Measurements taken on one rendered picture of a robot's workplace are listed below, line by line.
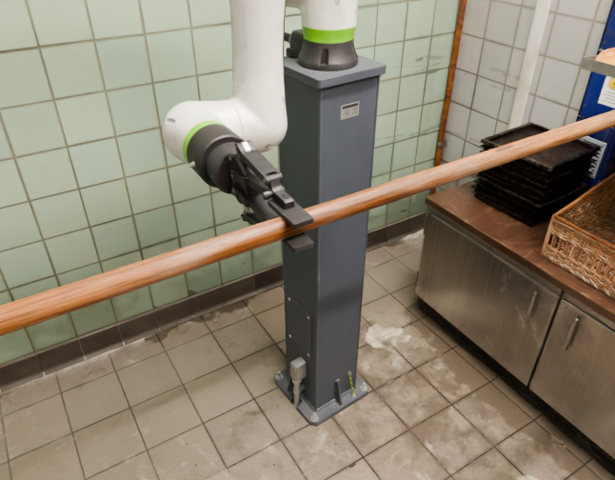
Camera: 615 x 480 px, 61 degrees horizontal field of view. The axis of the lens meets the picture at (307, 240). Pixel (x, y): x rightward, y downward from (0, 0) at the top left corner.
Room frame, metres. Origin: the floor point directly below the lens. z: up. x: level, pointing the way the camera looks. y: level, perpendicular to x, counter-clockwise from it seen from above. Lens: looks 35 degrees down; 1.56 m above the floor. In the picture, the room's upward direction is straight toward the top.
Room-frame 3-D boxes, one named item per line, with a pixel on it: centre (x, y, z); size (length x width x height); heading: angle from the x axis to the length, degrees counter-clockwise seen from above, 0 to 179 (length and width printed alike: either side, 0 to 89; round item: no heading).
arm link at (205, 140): (0.78, 0.14, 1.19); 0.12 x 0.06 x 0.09; 122
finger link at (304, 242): (0.58, 0.02, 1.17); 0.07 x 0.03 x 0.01; 32
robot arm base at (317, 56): (1.34, -0.02, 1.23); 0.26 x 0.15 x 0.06; 36
